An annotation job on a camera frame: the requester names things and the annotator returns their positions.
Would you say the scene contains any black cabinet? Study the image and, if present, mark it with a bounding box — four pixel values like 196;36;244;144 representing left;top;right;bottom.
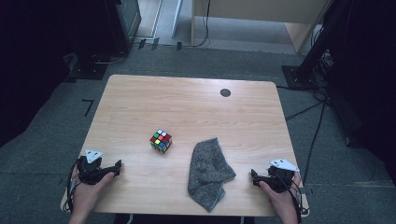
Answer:
102;0;143;56

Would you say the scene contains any person's right hand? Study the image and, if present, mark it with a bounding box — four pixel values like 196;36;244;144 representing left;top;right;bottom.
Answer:
259;172;303;219

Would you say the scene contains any black hanging cable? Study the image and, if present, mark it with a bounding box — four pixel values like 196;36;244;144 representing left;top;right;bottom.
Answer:
186;0;212;49

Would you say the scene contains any short black floor cable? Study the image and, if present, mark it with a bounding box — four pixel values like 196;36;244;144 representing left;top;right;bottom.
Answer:
285;101;325;122

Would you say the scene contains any left hand-held gripper cable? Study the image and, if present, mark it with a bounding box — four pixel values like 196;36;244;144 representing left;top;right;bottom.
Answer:
63;158;82;213

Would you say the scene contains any black flat base plate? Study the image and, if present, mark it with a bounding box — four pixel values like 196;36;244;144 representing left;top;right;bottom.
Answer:
65;52;108;81

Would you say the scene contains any multicoloured puzzle cube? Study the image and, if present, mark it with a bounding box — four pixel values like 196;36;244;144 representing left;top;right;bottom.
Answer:
149;128;173;155

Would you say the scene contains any person's dark clothing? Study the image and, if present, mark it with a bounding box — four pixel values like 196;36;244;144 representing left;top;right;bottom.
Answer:
113;213;256;224

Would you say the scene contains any black looped floor cable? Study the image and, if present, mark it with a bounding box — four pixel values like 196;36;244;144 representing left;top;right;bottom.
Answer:
92;50;129;65

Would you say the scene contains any right hand-held gripper cable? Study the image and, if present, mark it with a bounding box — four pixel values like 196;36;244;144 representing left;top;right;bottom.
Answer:
289;179;310;224

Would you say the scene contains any dark curtain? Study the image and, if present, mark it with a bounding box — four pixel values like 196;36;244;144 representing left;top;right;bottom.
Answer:
0;0;108;147
323;0;396;188

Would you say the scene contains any black metal stand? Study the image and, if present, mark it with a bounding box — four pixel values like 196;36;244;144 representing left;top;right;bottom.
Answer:
281;0;354;91

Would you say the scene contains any beige wooden desk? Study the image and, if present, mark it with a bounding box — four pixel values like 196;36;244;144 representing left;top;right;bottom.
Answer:
190;0;332;54

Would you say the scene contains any long black floor cable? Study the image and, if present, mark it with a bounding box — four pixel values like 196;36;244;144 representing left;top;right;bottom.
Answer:
302;99;328;185

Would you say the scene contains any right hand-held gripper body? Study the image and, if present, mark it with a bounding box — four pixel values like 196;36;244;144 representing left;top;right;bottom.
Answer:
264;158;301;192

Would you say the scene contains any grey fluffy cloth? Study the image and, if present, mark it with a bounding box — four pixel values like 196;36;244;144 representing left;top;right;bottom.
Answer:
187;137;237;213

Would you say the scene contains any person's left hand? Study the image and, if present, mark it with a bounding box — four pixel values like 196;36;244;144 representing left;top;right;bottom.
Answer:
71;172;117;217

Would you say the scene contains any hand-held gripper cable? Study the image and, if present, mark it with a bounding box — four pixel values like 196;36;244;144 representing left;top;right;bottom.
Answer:
289;179;310;224
63;158;82;213

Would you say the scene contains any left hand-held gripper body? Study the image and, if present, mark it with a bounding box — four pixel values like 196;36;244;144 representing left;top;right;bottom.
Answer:
76;148;108;185

